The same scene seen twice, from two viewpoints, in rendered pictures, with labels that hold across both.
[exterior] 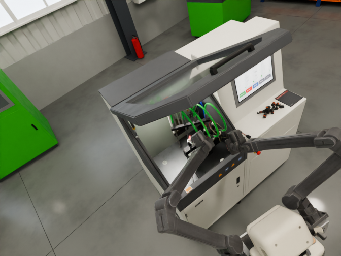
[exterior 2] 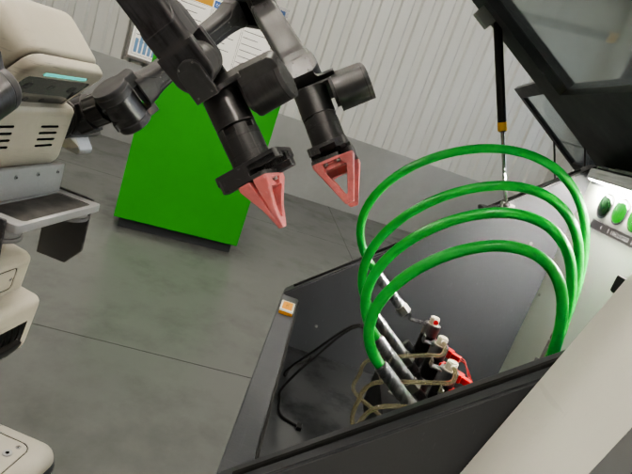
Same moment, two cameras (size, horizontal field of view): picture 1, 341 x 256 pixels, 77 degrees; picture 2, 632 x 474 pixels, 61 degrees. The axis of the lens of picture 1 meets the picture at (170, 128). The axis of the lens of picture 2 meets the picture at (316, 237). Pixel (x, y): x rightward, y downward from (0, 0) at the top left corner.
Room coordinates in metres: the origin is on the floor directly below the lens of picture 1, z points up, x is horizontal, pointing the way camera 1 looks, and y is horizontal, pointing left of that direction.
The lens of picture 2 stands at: (1.11, -0.99, 1.40)
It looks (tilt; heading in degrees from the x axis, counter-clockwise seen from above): 14 degrees down; 110
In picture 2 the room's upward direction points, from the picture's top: 19 degrees clockwise
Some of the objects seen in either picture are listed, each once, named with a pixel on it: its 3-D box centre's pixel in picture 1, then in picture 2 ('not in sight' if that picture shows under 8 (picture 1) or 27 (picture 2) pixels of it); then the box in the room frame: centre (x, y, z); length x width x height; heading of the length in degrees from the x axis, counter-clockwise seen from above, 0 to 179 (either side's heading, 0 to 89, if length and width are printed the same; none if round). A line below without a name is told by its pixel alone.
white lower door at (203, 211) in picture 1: (217, 201); not in sight; (0.80, -0.19, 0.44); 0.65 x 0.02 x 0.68; 111
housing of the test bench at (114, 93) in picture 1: (193, 119); not in sight; (1.59, -0.26, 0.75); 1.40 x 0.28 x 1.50; 111
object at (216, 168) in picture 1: (212, 177); (259, 395); (0.82, -0.19, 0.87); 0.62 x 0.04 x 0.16; 111
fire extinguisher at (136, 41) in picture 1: (137, 46); not in sight; (4.79, 0.13, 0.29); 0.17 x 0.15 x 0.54; 120
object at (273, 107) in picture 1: (270, 108); not in sight; (1.17, -0.84, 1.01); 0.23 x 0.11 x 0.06; 111
